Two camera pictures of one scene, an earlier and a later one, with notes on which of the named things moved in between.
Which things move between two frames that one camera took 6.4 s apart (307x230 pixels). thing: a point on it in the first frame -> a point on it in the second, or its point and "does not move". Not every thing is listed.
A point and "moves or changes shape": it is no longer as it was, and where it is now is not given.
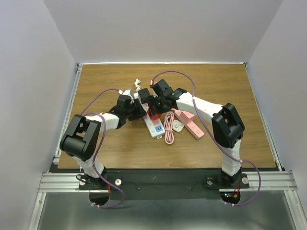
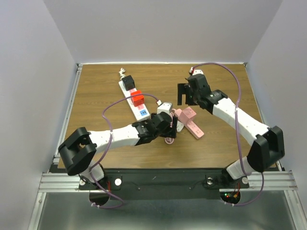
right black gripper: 151,101 -> 183,88
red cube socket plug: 157,117 moves or changes shape
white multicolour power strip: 155,127 moves or changes shape
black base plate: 162,184 does not move
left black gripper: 139,112 -> 170,132
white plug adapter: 177,126 does not move
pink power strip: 186,118 does not move
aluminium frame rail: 70,182 does not move
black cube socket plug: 143,94 -> 128,82
